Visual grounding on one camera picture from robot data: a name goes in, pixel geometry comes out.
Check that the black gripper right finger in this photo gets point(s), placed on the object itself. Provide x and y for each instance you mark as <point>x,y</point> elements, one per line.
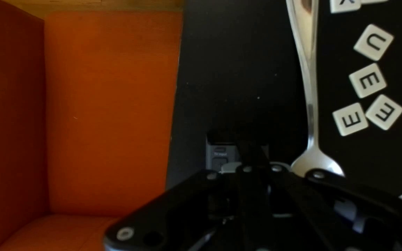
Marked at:
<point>331,213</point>

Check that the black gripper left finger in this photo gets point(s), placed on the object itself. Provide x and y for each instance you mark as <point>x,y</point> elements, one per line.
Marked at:
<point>188,209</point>

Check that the orange sofa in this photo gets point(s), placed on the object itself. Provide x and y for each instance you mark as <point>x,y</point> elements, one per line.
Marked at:
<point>108,116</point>

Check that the silver metal spoon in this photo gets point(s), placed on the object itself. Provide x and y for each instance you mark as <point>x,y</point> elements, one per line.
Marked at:
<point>309,92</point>

